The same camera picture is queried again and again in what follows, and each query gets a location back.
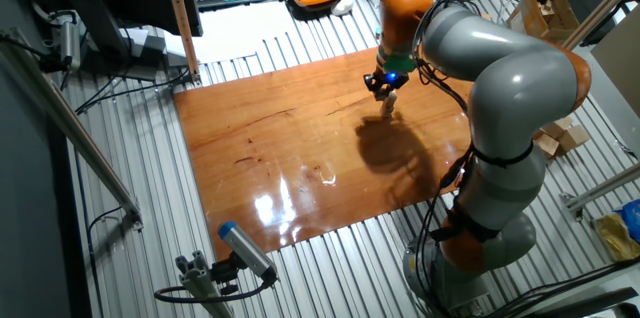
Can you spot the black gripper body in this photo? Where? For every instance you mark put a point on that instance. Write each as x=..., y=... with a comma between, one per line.
x=389, y=79

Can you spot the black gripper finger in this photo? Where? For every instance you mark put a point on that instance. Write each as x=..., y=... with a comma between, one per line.
x=397, y=85
x=371, y=83

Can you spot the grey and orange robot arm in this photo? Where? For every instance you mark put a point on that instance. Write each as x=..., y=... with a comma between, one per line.
x=520, y=88

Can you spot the white rounded object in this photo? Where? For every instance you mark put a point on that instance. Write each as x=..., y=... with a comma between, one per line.
x=343, y=5

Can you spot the glossy wooden board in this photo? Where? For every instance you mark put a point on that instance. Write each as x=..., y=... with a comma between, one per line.
x=280, y=168

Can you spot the white paper sheets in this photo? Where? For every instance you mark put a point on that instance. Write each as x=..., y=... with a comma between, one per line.
x=240, y=28

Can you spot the brown cardboard box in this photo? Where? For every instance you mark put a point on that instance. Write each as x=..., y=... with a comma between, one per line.
x=525, y=18

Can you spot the large wooden cube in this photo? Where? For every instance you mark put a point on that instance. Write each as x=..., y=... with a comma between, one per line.
x=557, y=127
x=574, y=139
x=548, y=145

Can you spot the grey flat box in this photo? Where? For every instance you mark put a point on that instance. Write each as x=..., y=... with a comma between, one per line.
x=150, y=53

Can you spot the brown flat panel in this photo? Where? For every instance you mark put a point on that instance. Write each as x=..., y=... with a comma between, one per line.
x=620, y=68

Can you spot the short aluminium profile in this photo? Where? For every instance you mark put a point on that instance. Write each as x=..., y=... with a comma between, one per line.
x=200, y=283

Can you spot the yellow plastic bag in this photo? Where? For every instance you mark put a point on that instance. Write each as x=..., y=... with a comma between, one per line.
x=617, y=238

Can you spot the blue plastic bag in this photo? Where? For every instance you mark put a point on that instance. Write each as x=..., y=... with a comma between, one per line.
x=631, y=218

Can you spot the black monitor stand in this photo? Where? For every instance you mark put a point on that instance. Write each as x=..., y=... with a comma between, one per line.
x=97, y=23

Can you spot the black flat bar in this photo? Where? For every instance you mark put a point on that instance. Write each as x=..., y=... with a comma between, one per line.
x=580, y=304

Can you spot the long aluminium beam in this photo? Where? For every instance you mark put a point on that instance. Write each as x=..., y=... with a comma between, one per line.
x=75, y=133

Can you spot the green camera mount bracket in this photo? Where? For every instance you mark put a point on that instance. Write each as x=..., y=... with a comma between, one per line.
x=400, y=63

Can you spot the brown frame post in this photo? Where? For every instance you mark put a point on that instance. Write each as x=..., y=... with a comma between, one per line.
x=180, y=18

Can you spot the silver camera with blue cap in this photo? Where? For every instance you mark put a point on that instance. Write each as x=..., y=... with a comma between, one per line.
x=247, y=250

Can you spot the aluminium frame post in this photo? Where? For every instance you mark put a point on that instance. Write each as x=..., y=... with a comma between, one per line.
x=600, y=8

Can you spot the aluminium frame beam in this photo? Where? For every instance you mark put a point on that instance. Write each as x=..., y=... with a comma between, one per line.
x=600, y=190

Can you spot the black camera clamp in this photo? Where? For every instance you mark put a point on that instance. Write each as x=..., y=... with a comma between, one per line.
x=222, y=273

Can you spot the silver cylindrical camera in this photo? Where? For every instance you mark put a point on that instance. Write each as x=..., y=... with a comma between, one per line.
x=70, y=45

